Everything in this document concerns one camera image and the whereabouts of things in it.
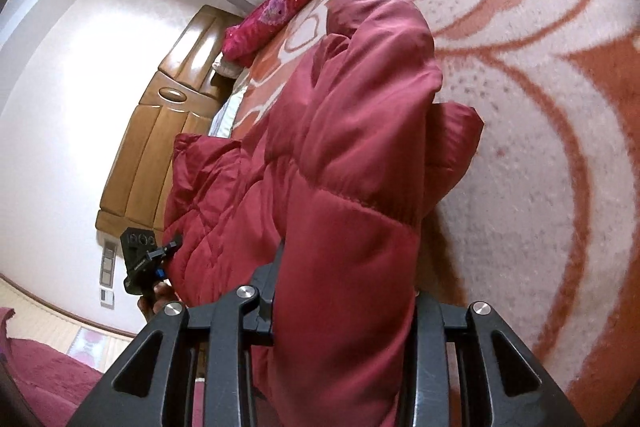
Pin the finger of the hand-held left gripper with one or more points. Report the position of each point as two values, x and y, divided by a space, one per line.
167 249

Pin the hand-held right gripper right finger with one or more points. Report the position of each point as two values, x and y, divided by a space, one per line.
425 322

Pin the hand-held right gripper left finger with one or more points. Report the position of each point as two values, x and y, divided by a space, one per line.
265 302

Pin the dark red puffer jacket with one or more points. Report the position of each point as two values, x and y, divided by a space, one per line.
340 157

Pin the person's left hand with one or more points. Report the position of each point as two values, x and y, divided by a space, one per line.
157 299

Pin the pink patterned floor mat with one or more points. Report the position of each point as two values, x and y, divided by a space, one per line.
92 343

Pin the wooden headboard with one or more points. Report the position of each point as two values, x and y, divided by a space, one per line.
145 147

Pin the dark red fuzzy cloth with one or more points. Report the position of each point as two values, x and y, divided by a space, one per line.
45 377

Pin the white pillow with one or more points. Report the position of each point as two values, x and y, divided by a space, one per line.
225 66

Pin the orange and white blanket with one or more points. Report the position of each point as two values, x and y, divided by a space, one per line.
525 107

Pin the wall switch panel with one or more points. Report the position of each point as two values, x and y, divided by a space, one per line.
107 267

